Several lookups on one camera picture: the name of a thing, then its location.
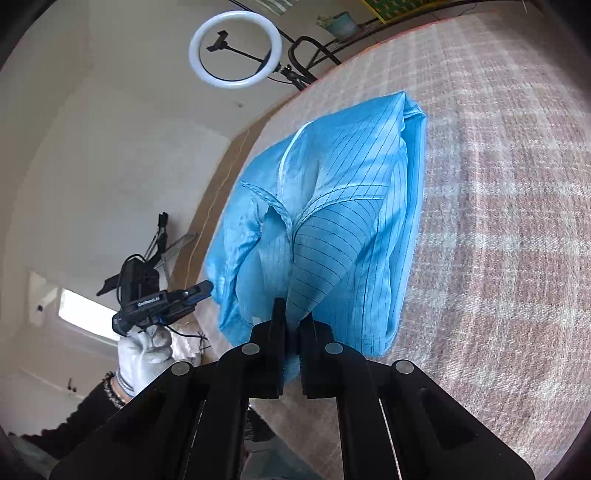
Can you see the blue striped work coat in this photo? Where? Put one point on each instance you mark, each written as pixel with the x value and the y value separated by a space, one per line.
pixel 332 207

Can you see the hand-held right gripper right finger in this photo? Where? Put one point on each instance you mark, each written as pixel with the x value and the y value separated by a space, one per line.
pixel 308 350

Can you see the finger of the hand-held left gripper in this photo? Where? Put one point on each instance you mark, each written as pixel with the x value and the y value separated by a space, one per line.
pixel 198 293

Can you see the pink plaid blanket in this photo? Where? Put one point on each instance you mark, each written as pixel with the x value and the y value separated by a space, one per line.
pixel 498 230

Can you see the small bright window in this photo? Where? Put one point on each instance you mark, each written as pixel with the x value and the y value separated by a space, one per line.
pixel 78 314

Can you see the black light tripod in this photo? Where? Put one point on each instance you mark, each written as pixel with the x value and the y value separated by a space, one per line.
pixel 288 71

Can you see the person's left forearm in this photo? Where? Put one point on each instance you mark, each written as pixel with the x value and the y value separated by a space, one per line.
pixel 78 420

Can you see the yellow patterned box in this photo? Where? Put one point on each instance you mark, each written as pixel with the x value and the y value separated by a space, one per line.
pixel 392 9

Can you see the black folding stand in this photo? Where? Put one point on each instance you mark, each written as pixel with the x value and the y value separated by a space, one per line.
pixel 161 230

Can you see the black phone holder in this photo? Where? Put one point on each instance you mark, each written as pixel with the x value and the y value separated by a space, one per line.
pixel 220 41

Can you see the green striped wall cloth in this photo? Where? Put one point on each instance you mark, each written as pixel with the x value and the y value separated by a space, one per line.
pixel 279 3

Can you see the teal plant pot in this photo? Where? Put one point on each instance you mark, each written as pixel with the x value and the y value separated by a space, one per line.
pixel 341 26

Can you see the person's left hand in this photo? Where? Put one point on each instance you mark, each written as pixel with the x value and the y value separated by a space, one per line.
pixel 138 360

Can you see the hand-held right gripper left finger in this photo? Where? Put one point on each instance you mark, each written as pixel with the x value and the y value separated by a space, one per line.
pixel 276 350

